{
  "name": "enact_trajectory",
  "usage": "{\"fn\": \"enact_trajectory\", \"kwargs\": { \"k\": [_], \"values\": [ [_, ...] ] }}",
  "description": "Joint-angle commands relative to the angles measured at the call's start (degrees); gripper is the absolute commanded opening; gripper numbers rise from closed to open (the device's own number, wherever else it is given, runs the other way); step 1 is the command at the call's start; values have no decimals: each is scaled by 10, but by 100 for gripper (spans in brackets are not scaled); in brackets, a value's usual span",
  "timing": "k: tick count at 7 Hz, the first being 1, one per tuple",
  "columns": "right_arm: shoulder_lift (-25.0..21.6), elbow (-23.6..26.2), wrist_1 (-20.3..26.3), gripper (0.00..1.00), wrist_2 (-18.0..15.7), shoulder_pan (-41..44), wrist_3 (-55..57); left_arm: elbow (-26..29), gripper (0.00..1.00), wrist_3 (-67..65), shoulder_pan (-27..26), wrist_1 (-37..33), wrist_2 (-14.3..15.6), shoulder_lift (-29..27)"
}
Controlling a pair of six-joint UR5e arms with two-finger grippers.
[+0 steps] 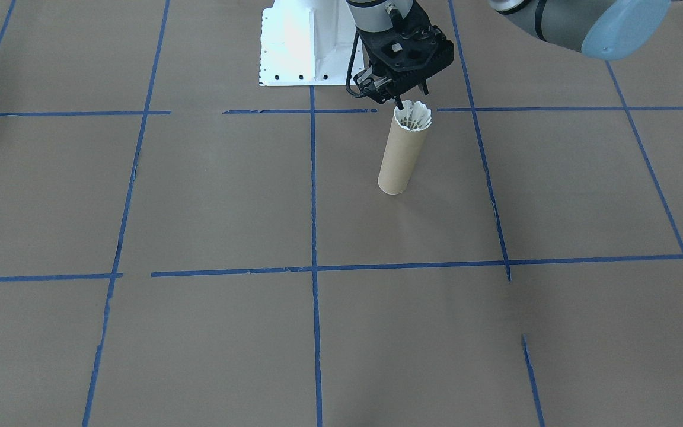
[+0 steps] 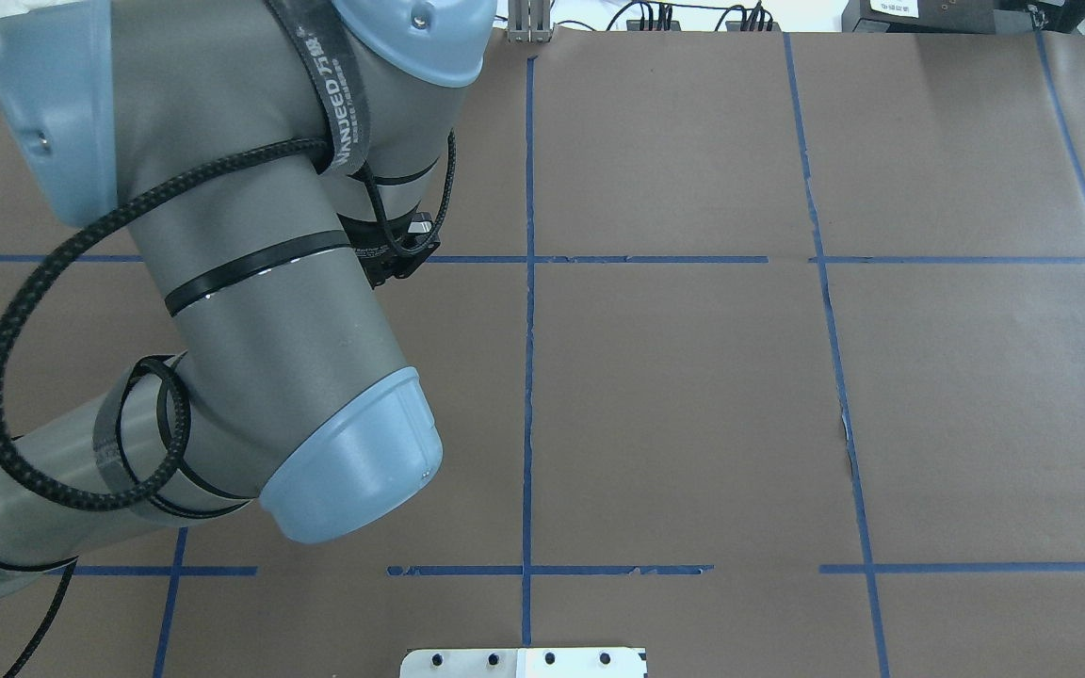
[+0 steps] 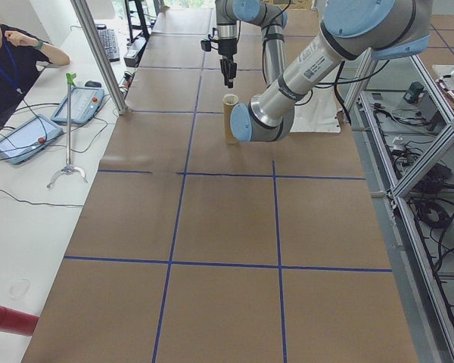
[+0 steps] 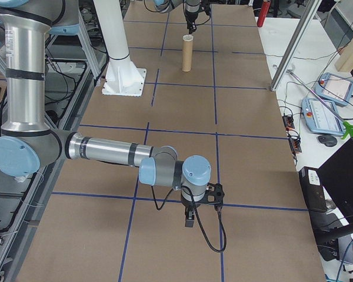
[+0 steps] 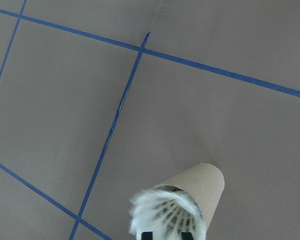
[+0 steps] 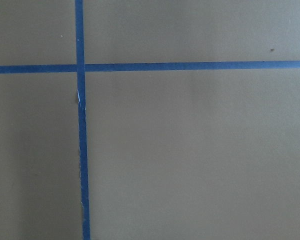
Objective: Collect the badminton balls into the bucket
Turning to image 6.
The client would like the blue tape line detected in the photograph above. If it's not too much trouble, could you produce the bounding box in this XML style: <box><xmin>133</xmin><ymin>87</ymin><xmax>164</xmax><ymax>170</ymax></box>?
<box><xmin>74</xmin><ymin>0</ymin><xmax>92</xmax><ymax>240</ymax></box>
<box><xmin>0</xmin><ymin>60</ymin><xmax>300</xmax><ymax>74</ymax></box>

